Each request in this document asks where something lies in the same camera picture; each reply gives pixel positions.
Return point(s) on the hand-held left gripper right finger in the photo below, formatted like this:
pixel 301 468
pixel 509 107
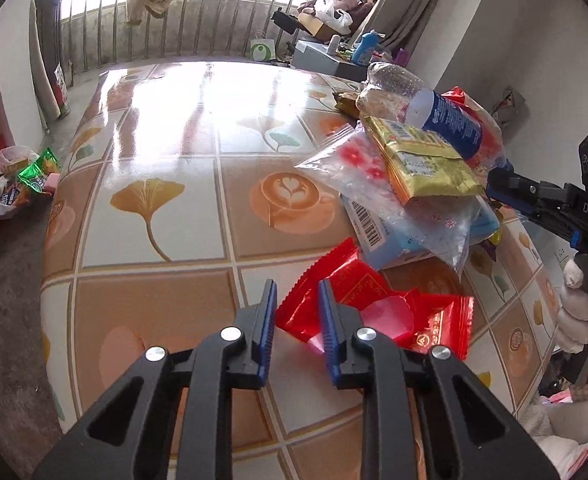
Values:
pixel 328 335

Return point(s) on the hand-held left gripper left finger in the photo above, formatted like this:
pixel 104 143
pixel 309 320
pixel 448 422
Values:
pixel 266 340

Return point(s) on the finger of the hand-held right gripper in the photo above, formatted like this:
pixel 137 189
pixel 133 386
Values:
pixel 511 187

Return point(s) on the red foil wrapper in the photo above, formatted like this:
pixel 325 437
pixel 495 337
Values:
pixel 344 280
pixel 441 322

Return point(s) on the purple snack wrapper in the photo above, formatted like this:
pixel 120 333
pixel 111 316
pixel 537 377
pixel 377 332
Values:
pixel 491 242

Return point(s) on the red and white snack bag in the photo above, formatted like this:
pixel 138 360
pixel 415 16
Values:
pixel 489 130

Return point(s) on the gold snack packet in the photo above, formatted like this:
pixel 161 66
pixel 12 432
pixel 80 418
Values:
pixel 424 170

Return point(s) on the clear bottle with blue label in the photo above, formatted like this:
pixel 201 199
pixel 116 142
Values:
pixel 449 120

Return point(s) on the light blue carton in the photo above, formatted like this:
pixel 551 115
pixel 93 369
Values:
pixel 389 245

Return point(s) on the clear flowered zip bag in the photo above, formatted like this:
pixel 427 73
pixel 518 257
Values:
pixel 364 165

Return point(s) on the brown snack wrapper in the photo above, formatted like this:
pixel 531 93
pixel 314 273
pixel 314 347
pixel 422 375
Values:
pixel 346 102

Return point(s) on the person's right hand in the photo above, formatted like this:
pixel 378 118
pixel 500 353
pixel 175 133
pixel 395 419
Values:
pixel 576 310

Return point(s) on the small purple item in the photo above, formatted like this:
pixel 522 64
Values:
pixel 402 56

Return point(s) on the blue detergent bottle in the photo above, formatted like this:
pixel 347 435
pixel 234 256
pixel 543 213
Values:
pixel 366 49

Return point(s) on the beige curtain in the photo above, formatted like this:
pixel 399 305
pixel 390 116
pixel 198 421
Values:
pixel 419 5

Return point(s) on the pink white cloth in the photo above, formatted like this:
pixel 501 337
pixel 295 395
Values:
pixel 549 425

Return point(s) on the dark cluttered side table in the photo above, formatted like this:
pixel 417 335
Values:
pixel 319 60

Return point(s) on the dark red cloth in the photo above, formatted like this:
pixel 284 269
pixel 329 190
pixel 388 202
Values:
pixel 359 10

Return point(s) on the cardboard box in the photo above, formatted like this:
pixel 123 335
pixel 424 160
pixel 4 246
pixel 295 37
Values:
pixel 316 27

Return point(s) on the black device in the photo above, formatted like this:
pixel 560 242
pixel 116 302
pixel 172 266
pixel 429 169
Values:
pixel 284 21

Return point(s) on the green snack packet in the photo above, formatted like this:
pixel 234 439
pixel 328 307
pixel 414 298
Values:
pixel 38 172

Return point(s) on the white paper bag green logo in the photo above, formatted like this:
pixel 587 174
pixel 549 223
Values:
pixel 263 50

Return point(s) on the white plastic bag with packets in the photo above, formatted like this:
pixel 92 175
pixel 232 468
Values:
pixel 6 195

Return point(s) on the metal balcony railing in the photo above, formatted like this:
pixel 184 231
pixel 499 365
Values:
pixel 198 30

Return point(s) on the leaning grey board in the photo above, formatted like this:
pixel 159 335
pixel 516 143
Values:
pixel 48 50

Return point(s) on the white wall socket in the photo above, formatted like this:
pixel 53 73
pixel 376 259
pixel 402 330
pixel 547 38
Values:
pixel 560 256

